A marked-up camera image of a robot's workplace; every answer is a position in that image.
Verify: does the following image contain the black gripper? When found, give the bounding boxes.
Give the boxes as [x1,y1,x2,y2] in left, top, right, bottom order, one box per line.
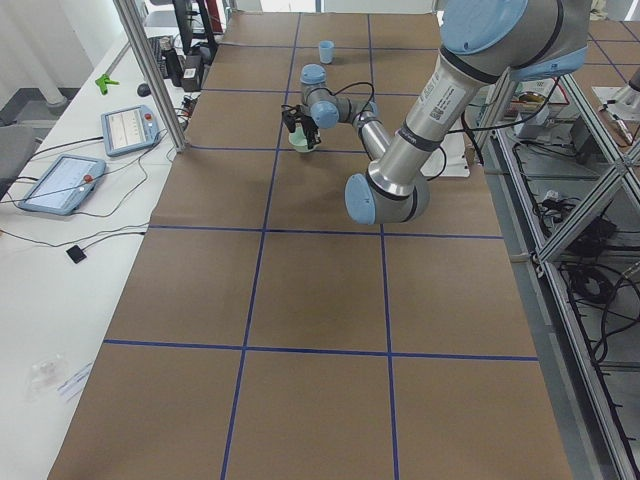
[300,115,321,149]

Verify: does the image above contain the light green bowl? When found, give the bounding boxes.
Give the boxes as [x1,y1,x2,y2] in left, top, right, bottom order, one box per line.
[288,125,316,153]

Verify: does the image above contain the light blue plastic cup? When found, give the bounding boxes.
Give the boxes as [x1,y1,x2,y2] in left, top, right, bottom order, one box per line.
[318,40,335,65]

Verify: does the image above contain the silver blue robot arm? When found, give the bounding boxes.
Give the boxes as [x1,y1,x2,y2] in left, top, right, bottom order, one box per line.
[298,1,591,225]

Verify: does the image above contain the black orange adapter box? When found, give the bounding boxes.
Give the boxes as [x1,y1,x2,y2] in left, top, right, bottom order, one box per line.
[180,96,198,117]

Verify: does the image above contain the black box with label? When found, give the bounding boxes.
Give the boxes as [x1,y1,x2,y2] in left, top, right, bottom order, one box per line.
[181,46,211,92]

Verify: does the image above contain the black bottle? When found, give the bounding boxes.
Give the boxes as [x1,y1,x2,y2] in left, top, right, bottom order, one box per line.
[160,37,183,87]

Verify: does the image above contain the black computer mouse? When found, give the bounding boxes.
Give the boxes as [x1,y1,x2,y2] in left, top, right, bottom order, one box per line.
[137,83,151,97]

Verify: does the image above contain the far teach pendant tablet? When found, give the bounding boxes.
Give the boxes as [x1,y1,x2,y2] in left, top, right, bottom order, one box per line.
[100,105,160,157]

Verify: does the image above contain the teach pendant tablet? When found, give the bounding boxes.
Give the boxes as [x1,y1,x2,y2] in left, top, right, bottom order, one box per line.
[100,105,160,157]
[18,154,106,216]

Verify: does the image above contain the green plastic clamp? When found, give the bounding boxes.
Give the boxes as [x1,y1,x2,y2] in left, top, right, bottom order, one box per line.
[94,73,120,95]

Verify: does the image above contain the near teach pendant tablet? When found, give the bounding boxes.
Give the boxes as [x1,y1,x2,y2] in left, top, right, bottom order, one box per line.
[18,154,106,216]

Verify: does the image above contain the small black square pad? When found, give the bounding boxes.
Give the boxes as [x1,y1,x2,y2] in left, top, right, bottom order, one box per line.
[66,245,87,264]

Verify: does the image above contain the white paper slip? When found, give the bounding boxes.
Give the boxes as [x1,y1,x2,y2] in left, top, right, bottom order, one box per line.
[57,362,94,402]

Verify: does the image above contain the clear plastic bag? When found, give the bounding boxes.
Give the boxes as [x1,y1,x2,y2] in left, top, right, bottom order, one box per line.
[25,353,67,401]

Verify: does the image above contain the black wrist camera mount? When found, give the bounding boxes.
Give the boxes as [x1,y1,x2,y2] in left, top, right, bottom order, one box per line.
[281,104,303,133]

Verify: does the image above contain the aluminium frame post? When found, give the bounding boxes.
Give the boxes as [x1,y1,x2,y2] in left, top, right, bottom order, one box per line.
[113,0,187,153]

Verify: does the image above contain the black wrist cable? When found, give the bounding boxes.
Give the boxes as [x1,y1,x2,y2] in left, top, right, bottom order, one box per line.
[329,82,566,181]

